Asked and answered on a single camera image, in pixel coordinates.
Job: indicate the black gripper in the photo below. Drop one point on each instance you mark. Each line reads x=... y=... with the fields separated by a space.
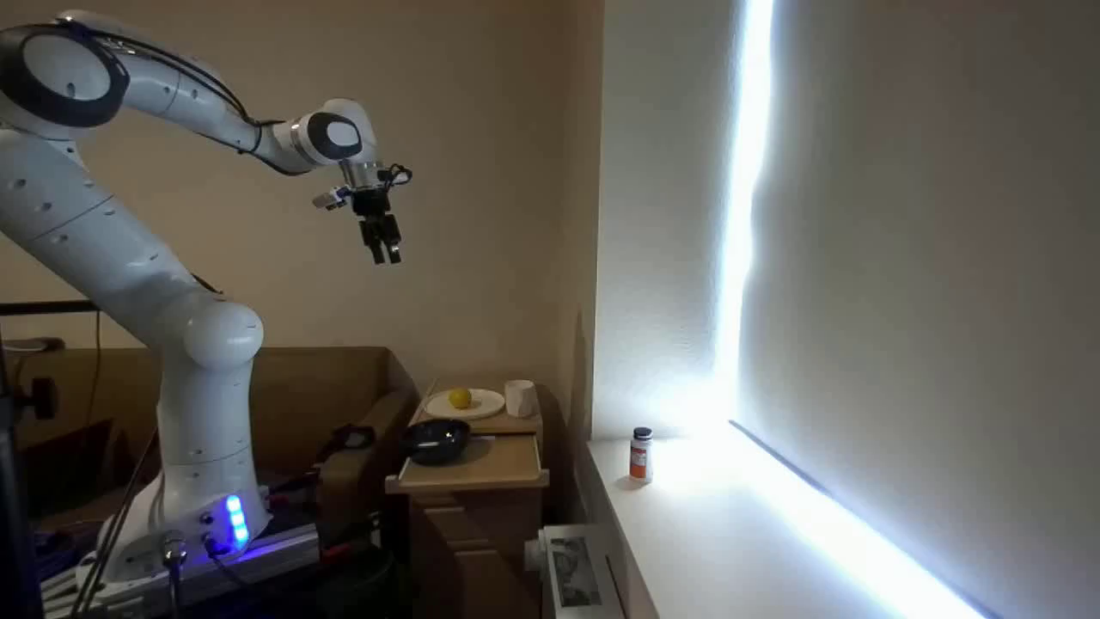
x=367 y=191

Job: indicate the dark blue bowl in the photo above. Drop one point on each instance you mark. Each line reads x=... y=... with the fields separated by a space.
x=439 y=443

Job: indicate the wooden pull-out nightstand shelf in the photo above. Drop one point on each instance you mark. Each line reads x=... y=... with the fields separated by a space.
x=486 y=464

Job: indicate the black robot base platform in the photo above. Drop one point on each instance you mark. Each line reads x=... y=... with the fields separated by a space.
x=193 y=569

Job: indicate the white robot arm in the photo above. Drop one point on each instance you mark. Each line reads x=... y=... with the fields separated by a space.
x=70 y=78

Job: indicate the wooden nightstand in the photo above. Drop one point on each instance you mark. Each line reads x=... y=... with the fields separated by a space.
x=468 y=549

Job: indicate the yellow lemon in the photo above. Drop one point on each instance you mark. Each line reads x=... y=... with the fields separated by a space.
x=460 y=398

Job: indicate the white round plate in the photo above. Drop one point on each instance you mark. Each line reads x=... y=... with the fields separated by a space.
x=486 y=402

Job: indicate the grey black sock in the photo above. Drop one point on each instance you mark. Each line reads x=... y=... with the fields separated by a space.
x=349 y=437

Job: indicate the white ceramic mug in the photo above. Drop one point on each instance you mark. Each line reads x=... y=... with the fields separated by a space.
x=519 y=398

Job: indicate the small red-labelled bottle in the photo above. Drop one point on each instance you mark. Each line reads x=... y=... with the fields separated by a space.
x=642 y=451

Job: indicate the brown leather armchair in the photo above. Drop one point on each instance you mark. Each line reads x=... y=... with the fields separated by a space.
x=106 y=412

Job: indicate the white window blind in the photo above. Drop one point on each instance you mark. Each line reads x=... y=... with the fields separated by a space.
x=868 y=238

